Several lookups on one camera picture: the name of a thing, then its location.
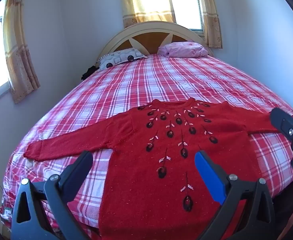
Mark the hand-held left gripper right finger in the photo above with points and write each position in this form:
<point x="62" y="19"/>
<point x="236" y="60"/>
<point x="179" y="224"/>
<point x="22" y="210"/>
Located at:
<point x="206" y="172"/>

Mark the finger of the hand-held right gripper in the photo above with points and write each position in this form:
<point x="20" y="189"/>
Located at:
<point x="282" y="122"/>

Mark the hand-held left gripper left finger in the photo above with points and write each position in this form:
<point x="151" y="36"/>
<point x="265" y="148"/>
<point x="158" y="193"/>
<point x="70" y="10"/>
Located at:
<point x="82" y="165"/>

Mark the red knitted sweater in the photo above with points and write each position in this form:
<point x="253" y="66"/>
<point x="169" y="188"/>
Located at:
<point x="149" y="180"/>

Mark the dark cloth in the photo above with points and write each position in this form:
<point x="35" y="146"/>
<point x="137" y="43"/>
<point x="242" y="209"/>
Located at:
<point x="89" y="73"/>

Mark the red plaid bed blanket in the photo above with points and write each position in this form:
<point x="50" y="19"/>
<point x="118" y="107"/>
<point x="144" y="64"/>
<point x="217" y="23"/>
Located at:
<point x="161" y="80"/>

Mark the grey patterned pillow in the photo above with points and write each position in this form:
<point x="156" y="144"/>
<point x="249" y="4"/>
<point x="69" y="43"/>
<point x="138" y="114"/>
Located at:
<point x="121" y="58"/>

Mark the pink pillow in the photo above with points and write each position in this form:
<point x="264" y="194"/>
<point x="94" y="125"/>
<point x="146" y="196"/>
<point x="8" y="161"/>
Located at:
<point x="184" y="50"/>

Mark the long yellow curtain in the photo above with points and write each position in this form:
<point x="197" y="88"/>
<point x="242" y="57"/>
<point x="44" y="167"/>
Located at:
<point x="19" y="55"/>

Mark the cream wooden headboard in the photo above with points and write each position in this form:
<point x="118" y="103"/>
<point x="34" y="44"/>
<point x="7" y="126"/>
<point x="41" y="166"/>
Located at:
<point x="149" y="42"/>

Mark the window behind headboard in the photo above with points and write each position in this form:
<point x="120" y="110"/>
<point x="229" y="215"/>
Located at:
<point x="186" y="7"/>

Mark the wide yellow curtain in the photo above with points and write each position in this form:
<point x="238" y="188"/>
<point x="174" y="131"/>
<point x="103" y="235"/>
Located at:
<point x="146" y="2"/>

